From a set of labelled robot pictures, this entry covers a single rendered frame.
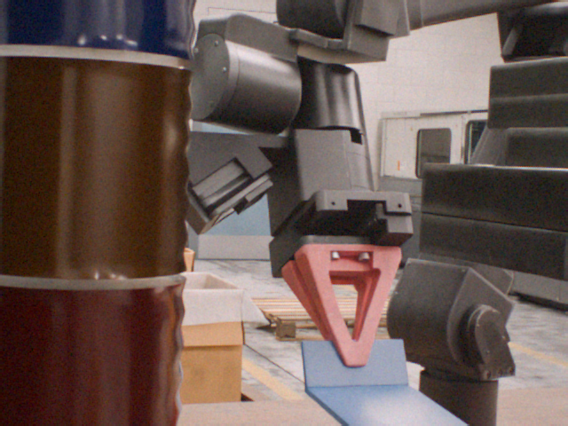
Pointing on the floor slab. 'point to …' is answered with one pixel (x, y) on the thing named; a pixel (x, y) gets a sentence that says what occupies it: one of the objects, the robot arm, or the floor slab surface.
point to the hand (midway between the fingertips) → (351, 354)
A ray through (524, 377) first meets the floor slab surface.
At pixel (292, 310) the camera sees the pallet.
